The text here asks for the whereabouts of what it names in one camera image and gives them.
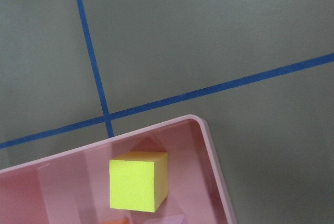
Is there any yellow foam block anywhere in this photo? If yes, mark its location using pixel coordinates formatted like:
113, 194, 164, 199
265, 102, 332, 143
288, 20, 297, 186
109, 151, 169, 213

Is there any pink foam block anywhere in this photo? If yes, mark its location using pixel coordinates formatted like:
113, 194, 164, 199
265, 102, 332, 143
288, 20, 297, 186
144, 214, 187, 224

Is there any orange foam block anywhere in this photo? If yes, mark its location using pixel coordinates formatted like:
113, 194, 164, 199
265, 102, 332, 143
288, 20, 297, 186
99, 218, 130, 224

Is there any pink plastic bin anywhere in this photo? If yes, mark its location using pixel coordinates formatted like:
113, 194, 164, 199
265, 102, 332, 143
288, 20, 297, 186
1, 115, 237, 223

